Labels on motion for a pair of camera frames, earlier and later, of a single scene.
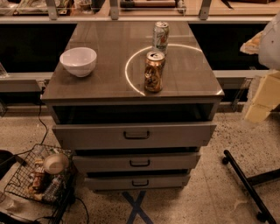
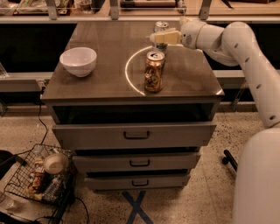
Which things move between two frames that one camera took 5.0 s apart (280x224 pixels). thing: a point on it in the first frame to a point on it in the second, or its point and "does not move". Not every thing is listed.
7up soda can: x=160 y=37 does not move
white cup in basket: x=55 y=164 does not move
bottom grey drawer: x=136 y=183 does not move
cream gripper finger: x=266 y=99 to x=189 y=35
